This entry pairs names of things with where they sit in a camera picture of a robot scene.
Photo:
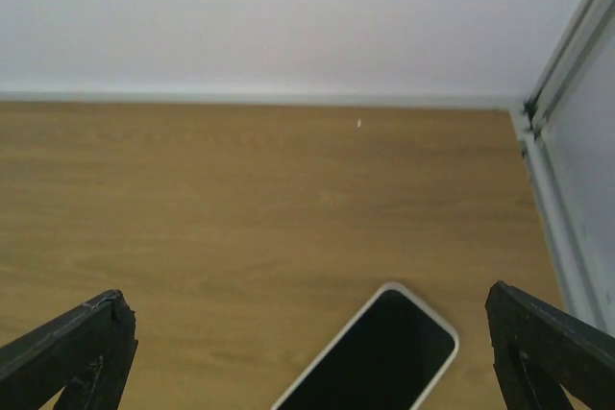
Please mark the right rear aluminium frame post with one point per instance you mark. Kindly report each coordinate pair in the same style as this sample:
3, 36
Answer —
566, 133

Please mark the black phone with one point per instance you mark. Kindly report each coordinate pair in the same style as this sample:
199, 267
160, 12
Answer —
390, 355

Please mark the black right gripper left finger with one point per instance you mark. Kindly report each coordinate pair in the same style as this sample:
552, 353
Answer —
83, 356

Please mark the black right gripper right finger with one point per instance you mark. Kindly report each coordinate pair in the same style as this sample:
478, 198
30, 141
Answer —
542, 355

